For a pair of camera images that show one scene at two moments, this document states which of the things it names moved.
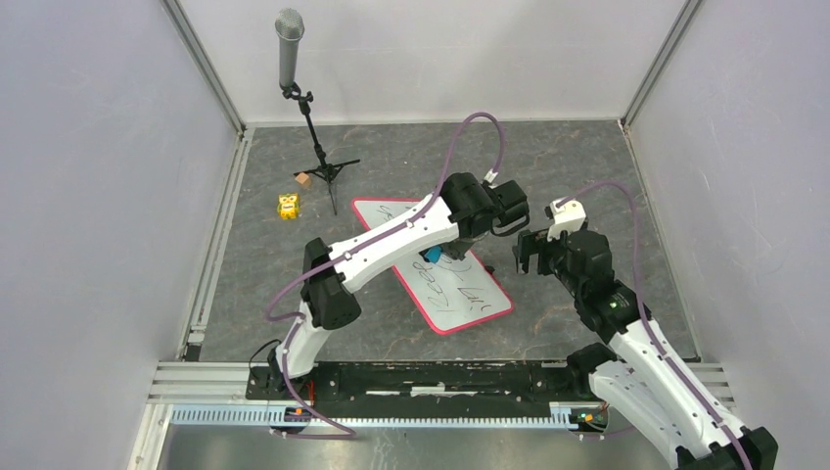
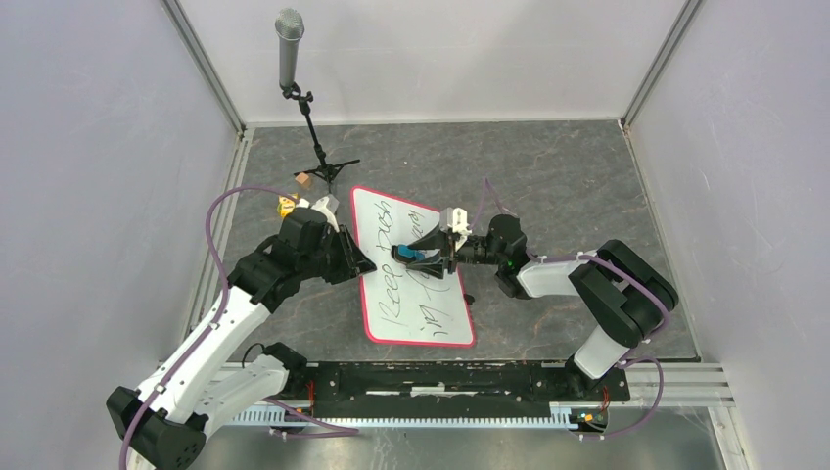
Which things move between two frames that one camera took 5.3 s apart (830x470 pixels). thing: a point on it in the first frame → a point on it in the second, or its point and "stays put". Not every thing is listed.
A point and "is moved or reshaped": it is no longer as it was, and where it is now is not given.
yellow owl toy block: x=288 y=207 stays put
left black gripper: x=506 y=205 → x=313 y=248
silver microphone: x=289 y=26 stays put
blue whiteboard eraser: x=434 y=255 is moved or reshaped
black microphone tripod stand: x=324 y=170 stays put
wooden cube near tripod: x=303 y=180 stays put
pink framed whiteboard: x=456 y=294 is moved or reshaped
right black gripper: x=530 y=243 → x=434 y=241
